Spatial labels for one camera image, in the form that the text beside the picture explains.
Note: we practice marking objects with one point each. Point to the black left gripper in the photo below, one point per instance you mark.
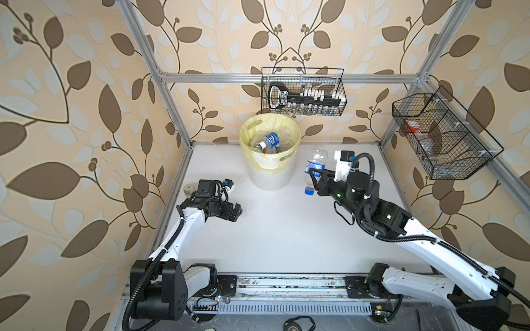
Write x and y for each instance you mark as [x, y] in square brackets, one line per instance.
[225, 215]

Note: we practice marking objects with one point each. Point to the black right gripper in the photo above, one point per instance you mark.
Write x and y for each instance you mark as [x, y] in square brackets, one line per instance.
[324, 185]

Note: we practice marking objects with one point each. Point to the small bottle blue cap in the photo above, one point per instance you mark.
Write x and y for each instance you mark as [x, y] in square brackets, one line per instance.
[317, 160]

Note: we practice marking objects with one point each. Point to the small bottle blue label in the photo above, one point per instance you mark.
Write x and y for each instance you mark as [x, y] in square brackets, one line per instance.
[270, 141]

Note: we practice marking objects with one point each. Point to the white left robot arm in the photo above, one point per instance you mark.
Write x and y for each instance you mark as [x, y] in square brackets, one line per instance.
[160, 287]

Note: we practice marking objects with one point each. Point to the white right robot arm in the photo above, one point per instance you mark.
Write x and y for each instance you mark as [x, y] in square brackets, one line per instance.
[479, 294]

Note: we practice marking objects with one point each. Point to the white bin yellow bag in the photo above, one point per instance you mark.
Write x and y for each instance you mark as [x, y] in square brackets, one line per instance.
[273, 169]

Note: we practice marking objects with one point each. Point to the black round object bottom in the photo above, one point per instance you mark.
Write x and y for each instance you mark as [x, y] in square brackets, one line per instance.
[293, 324]

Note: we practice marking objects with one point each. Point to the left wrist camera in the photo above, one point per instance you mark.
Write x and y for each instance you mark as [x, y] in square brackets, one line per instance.
[228, 185]

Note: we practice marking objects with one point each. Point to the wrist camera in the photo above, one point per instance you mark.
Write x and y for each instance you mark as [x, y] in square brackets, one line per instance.
[228, 185]
[344, 162]

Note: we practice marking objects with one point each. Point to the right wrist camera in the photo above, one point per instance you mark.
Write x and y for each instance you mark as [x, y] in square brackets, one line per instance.
[344, 162]

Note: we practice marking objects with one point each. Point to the black wire basket back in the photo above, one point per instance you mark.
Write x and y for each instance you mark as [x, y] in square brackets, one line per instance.
[328, 79]

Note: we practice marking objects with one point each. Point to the black wire basket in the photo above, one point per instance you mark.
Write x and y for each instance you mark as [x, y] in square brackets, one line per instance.
[328, 79]
[454, 143]

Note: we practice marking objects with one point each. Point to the black wire basket right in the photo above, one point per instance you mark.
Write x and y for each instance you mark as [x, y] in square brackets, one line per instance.
[454, 143]

